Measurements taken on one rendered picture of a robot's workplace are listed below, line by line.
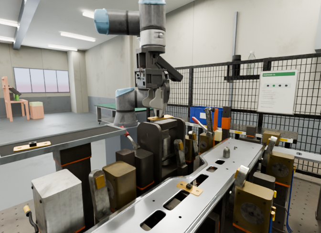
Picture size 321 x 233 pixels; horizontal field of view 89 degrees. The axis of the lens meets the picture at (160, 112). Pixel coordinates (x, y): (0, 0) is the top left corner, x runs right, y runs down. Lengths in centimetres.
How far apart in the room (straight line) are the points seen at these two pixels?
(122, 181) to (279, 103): 122
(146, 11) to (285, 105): 119
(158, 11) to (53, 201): 52
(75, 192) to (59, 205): 4
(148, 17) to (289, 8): 329
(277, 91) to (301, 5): 236
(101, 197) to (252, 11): 373
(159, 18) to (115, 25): 16
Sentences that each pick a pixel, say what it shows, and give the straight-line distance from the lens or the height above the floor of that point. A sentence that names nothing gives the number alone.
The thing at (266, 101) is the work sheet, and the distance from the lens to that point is 147.
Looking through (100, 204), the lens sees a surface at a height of 102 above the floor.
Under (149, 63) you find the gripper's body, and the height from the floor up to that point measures 140.
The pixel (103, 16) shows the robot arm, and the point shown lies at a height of 155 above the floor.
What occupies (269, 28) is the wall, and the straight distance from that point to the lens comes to 367.
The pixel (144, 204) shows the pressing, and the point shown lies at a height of 100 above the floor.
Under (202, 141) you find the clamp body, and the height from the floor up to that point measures 101.
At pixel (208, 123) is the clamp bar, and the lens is 99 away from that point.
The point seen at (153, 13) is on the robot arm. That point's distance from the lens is 51.
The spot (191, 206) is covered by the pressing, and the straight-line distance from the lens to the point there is 54.
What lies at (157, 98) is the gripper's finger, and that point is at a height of 130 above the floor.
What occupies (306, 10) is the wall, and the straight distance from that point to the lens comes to 362.
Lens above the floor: 133
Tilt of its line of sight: 8 degrees down
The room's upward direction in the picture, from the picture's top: straight up
